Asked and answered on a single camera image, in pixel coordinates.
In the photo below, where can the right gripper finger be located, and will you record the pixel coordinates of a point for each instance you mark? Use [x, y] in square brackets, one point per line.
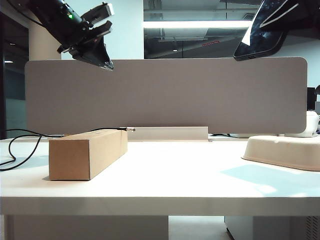
[307, 17]

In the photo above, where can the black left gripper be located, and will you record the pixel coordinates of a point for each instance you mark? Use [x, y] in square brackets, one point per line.
[85, 40]

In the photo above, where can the black smartphone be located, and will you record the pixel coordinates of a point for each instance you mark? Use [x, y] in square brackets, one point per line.
[265, 37]

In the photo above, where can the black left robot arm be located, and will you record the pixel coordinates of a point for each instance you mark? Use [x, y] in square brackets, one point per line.
[50, 12]

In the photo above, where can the grey fabric desk divider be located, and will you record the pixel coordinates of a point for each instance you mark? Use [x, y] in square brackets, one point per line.
[162, 95]

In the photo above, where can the black monitor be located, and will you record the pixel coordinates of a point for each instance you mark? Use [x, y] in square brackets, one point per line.
[311, 98]

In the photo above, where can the red ceiling sign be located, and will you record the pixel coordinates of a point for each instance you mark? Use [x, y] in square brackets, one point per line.
[211, 43]

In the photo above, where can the white rounded container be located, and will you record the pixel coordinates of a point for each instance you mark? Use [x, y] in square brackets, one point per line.
[312, 122]

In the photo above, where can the brown cardboard box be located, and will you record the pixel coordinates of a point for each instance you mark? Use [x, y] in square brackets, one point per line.
[75, 160]

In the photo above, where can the white ceiling light strip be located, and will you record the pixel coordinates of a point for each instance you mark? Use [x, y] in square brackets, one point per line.
[200, 24]

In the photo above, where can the beige pulp tray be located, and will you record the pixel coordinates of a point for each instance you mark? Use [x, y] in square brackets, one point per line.
[282, 150]

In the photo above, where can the white desk panel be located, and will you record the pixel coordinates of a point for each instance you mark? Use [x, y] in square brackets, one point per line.
[87, 228]

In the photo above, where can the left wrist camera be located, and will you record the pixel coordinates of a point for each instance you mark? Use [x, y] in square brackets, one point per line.
[105, 10]

